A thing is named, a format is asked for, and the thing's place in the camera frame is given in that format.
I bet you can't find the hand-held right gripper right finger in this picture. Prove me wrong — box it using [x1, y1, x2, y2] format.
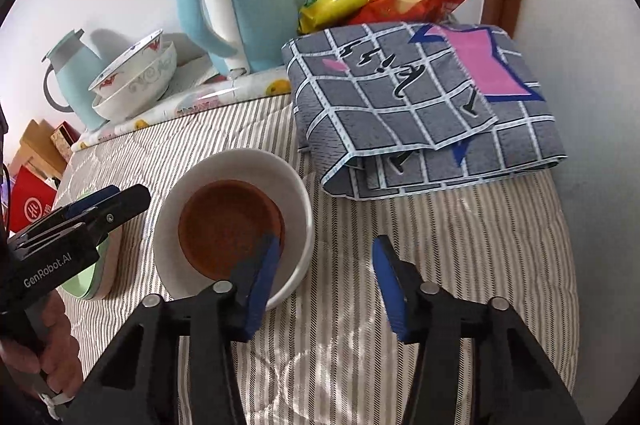
[372, 235, 587, 425]

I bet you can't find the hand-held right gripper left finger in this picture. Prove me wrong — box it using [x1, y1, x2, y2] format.
[62, 235, 282, 425]

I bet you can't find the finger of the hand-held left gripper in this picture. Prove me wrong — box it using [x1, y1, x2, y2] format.
[75, 184, 152, 236]
[65, 185, 122, 219]

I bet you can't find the green square plate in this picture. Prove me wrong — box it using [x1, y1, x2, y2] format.
[56, 191, 112, 302]

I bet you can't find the pink square plate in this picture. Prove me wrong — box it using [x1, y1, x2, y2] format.
[92, 225, 126, 302]

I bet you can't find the small brown bowl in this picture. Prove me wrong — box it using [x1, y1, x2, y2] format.
[178, 179, 284, 282]
[265, 195, 288, 263]

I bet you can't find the plain white bowl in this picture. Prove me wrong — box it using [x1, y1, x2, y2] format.
[152, 148, 315, 312]

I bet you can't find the person's left hand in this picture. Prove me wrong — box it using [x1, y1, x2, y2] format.
[0, 290, 85, 403]

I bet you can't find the red paper bag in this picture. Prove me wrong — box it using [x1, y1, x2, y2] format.
[7, 167, 59, 234]

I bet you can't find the patterned flat box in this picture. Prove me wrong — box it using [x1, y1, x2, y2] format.
[50, 122, 82, 164]

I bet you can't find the striped quilted table cover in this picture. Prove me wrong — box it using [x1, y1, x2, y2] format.
[50, 94, 581, 425]

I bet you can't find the large white patterned bowl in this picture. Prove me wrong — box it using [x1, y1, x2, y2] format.
[92, 40, 179, 122]

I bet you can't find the fruit print rolled sheet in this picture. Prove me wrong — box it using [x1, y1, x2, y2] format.
[70, 77, 292, 152]

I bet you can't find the light blue thermos jug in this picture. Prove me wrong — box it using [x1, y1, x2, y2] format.
[42, 28, 110, 132]

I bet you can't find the floral rimmed white bowl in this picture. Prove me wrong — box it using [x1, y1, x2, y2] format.
[88, 28, 165, 99]

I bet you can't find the grey checked folded cloth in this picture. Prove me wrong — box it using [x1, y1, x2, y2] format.
[280, 20, 569, 200]

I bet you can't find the light blue electric kettle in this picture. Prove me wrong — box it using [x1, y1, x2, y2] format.
[174, 0, 301, 76]

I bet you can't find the red chip bag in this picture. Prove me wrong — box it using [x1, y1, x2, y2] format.
[357, 0, 476, 26]

